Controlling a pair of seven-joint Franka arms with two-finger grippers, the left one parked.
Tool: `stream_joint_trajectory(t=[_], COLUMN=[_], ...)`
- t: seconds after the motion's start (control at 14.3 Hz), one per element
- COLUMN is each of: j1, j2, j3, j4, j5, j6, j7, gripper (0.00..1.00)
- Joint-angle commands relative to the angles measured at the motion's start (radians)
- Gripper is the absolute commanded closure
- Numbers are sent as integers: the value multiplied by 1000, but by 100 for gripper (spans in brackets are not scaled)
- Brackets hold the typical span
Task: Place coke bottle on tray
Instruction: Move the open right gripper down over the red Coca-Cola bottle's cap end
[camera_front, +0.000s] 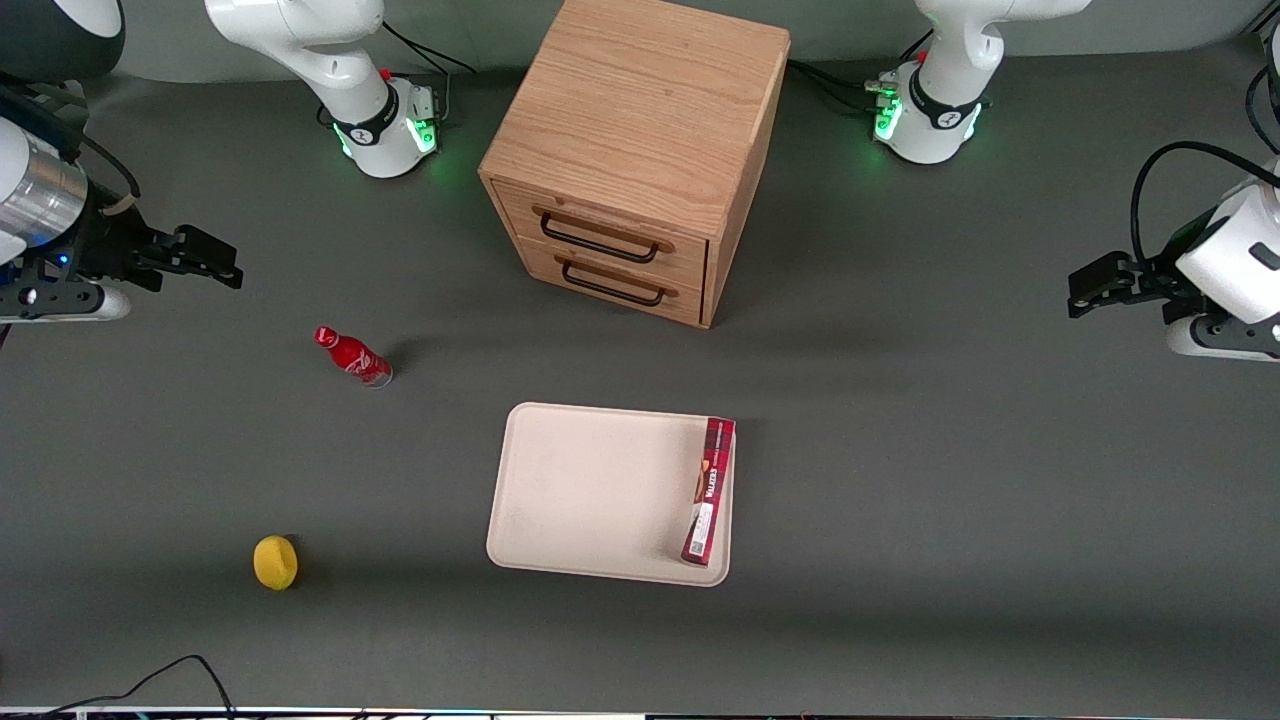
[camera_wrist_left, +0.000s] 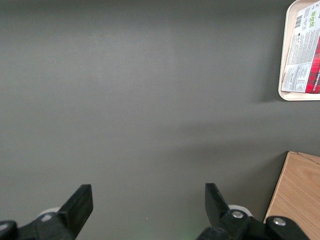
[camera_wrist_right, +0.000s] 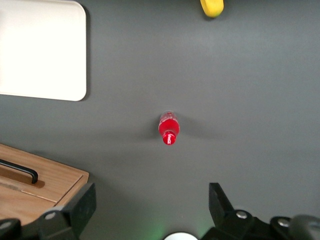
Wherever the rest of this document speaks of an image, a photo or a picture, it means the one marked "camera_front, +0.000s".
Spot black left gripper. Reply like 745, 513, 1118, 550
1067, 252, 1213, 323

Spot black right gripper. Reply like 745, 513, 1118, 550
45, 205, 245, 293

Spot red coke bottle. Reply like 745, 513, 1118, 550
314, 326, 394, 389

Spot beige rectangular tray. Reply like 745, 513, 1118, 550
486, 402, 737, 588

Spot yellow lemon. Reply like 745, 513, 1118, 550
253, 535, 299, 592

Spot red cookie box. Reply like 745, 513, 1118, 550
681, 417, 737, 568

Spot wooden drawer cabinet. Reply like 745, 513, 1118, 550
478, 0, 792, 330

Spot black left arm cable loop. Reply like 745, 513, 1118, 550
1130, 140, 1280, 267

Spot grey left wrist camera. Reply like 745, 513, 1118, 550
1164, 314, 1280, 362

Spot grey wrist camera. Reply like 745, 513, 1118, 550
1164, 314, 1280, 362
0, 284, 132, 323

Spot black right arm wrist cable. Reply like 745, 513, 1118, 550
60, 130, 142, 201

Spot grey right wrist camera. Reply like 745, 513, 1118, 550
0, 284, 132, 323

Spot black right arm base cables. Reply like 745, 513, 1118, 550
380, 20, 479, 131

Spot black arm base cables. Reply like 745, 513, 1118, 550
380, 20, 479, 131
788, 30, 936, 117

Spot black left arm base cables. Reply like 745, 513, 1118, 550
788, 30, 936, 117

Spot black metal drawer handle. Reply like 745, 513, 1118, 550
532, 205, 675, 266
555, 255, 677, 308

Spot thin black table cable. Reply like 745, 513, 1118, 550
40, 655, 237, 720

